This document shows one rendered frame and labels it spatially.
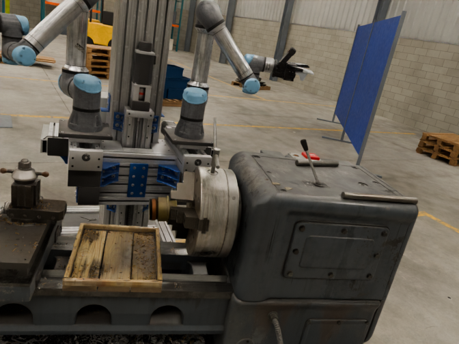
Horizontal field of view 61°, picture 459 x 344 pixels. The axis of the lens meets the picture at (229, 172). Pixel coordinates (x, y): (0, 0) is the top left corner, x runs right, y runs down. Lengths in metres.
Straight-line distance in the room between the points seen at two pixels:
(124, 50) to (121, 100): 0.24
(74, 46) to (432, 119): 11.42
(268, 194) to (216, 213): 0.18
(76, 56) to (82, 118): 0.28
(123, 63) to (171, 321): 1.21
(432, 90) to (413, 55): 1.25
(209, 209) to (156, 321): 0.46
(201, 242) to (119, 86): 1.03
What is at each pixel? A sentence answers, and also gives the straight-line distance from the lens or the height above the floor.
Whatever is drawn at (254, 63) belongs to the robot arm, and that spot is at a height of 1.56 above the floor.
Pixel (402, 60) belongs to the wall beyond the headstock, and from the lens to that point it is 13.43.
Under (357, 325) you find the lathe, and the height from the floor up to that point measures 0.76.
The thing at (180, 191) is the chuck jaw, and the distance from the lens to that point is 1.38.
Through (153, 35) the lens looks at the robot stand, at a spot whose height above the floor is 1.61.
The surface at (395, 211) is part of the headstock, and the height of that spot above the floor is 1.23.
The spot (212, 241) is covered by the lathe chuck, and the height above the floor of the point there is 1.05.
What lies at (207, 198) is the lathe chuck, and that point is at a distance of 1.25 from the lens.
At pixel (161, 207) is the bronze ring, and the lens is 1.34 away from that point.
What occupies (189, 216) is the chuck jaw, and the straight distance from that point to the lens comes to 1.27.
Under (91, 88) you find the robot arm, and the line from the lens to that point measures 1.83.
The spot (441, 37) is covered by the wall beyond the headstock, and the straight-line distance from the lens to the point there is 12.95.
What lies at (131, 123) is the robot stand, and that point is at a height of 1.18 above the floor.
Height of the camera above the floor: 1.69
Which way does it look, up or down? 19 degrees down
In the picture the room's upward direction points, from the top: 11 degrees clockwise
